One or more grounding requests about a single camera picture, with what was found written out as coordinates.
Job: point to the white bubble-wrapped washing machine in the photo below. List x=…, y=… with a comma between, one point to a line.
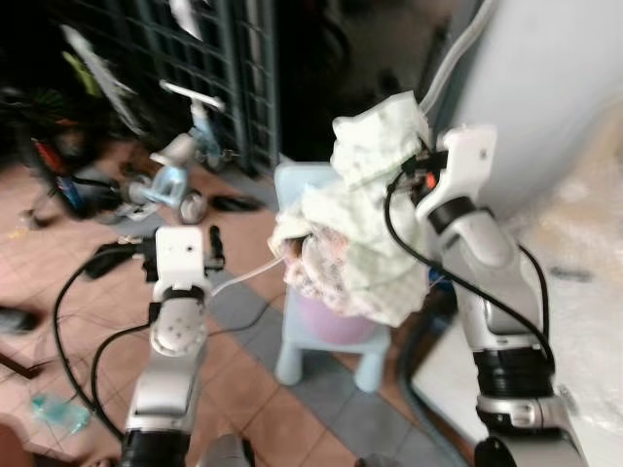
x=574, y=126

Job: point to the green checked white garment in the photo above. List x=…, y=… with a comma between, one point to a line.
x=365, y=224

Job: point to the black metal grid gate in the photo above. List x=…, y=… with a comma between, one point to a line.
x=209, y=58

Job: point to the dark bicycle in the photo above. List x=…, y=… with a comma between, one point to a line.
x=58, y=161

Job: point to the thin clear tube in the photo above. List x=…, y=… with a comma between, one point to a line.
x=248, y=277

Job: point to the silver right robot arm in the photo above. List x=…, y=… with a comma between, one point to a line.
x=496, y=302

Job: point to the light blue plastic chair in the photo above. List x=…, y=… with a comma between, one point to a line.
x=292, y=185

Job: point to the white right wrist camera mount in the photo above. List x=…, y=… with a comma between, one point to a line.
x=465, y=161

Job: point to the clear plastic bottle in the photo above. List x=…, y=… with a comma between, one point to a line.
x=60, y=413

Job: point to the light blue child tricycle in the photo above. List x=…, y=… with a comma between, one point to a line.
x=167, y=180

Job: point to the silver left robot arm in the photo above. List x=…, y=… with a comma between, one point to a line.
x=165, y=379

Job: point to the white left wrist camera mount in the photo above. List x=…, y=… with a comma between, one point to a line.
x=181, y=253

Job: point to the black sandal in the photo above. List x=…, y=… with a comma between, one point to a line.
x=236, y=203

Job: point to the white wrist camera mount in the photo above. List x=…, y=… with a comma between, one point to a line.
x=181, y=253
x=465, y=161

